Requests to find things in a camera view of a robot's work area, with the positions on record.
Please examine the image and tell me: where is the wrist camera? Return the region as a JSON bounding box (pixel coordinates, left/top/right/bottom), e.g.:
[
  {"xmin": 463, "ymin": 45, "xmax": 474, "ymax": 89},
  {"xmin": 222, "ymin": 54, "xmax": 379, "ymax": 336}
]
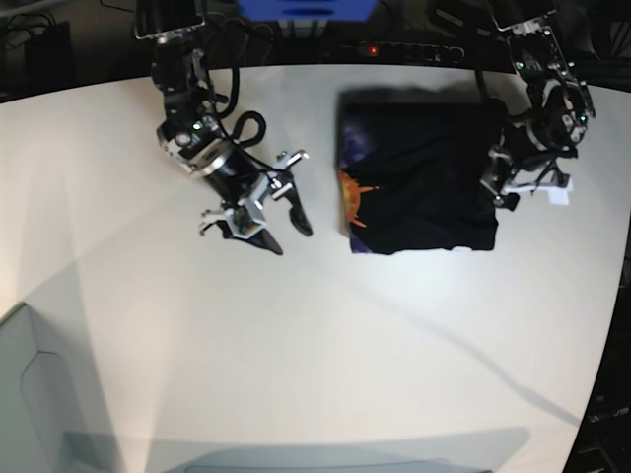
[
  {"xmin": 546, "ymin": 177, "xmax": 573, "ymax": 206},
  {"xmin": 228, "ymin": 201, "xmax": 267, "ymax": 240}
]

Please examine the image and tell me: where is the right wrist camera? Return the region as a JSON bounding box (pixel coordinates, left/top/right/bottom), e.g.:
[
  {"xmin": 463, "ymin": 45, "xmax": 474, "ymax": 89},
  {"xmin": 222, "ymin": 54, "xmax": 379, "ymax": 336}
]
[{"xmin": 228, "ymin": 201, "xmax": 267, "ymax": 240}]

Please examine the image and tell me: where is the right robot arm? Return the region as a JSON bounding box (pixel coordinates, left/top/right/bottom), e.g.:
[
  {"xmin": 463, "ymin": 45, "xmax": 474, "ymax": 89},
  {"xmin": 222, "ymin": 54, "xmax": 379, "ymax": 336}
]
[{"xmin": 134, "ymin": 1, "xmax": 313, "ymax": 255}]

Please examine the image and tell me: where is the black power strip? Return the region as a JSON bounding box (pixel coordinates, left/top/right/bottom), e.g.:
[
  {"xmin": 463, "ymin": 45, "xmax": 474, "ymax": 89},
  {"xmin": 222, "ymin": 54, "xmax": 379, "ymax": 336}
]
[{"xmin": 345, "ymin": 41, "xmax": 465, "ymax": 65}]

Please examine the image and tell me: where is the black box on floor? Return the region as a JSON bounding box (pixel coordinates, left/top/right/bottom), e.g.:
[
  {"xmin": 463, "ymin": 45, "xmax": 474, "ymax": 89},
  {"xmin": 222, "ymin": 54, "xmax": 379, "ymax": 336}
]
[{"xmin": 1, "ymin": 21, "xmax": 77, "ymax": 99}]

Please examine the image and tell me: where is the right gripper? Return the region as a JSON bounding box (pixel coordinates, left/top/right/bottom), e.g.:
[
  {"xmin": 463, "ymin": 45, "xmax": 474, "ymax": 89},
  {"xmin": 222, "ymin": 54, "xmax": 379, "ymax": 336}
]
[{"xmin": 199, "ymin": 150, "xmax": 314, "ymax": 256}]

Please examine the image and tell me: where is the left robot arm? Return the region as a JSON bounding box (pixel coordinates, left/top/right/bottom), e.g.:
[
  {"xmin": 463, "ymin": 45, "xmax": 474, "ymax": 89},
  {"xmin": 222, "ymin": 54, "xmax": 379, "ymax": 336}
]
[{"xmin": 480, "ymin": 1, "xmax": 596, "ymax": 211}]

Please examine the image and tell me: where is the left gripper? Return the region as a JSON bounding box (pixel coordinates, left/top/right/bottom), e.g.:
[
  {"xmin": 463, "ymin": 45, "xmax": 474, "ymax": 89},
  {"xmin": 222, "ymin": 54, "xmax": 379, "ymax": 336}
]
[{"xmin": 480, "ymin": 143, "xmax": 575, "ymax": 211}]

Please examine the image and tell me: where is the black T-shirt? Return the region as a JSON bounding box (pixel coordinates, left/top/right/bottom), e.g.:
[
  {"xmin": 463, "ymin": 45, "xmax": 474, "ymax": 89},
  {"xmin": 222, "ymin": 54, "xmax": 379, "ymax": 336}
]
[{"xmin": 336, "ymin": 87, "xmax": 507, "ymax": 255}]

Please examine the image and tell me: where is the blue plastic box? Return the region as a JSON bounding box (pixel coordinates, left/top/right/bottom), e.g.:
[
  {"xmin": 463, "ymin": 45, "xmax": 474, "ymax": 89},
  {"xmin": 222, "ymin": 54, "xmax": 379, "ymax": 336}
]
[{"xmin": 238, "ymin": 0, "xmax": 379, "ymax": 22}]

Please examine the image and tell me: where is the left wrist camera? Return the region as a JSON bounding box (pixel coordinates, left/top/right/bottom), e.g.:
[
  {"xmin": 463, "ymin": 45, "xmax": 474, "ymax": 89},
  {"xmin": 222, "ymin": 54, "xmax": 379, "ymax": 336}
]
[{"xmin": 546, "ymin": 177, "xmax": 573, "ymax": 206}]

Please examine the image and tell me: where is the white bin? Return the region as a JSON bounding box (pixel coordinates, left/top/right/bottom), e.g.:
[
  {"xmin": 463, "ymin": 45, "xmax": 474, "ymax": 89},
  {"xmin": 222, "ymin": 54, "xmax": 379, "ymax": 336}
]
[{"xmin": 1, "ymin": 303, "xmax": 103, "ymax": 472}]

